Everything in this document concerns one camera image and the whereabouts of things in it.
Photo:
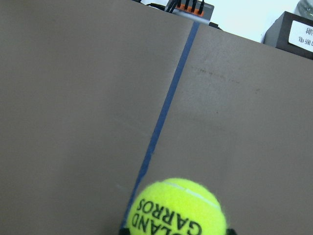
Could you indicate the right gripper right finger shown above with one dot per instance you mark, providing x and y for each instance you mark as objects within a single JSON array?
[{"x": 230, "y": 231}]

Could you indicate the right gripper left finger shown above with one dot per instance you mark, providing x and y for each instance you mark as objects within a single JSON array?
[{"x": 124, "y": 231}]

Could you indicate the yellow tennis ball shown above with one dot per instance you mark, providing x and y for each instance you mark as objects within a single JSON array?
[{"x": 176, "y": 206}]

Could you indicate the black box white label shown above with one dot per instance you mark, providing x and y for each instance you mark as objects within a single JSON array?
[{"x": 291, "y": 33}]

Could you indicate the orange black electronics board lower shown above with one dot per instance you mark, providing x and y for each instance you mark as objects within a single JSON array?
[{"x": 196, "y": 10}]

